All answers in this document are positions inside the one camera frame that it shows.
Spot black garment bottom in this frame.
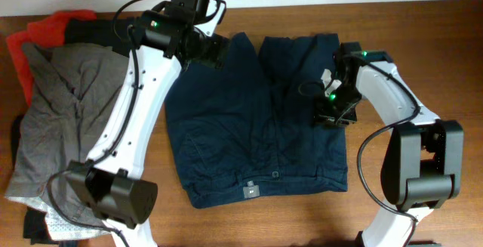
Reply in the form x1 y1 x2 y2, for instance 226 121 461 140
23 207 79 247

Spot black garment top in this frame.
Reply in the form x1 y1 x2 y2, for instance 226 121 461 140
64 17 134 57

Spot white mesh garment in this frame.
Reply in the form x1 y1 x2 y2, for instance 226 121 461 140
7 196 109 241

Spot black garment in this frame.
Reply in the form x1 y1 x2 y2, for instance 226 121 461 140
23 207 79 247
64 17 134 57

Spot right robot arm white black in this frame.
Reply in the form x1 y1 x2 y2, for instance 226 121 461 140
315 42 464 247

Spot grey shorts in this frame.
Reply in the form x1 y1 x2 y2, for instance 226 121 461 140
5 43 128 211

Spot navy blue shorts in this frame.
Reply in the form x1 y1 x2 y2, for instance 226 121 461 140
165 33 348 208

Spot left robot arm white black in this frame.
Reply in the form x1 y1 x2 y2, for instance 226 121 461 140
59 0 229 246

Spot red garment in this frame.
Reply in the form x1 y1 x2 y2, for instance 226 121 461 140
6 9 97 106

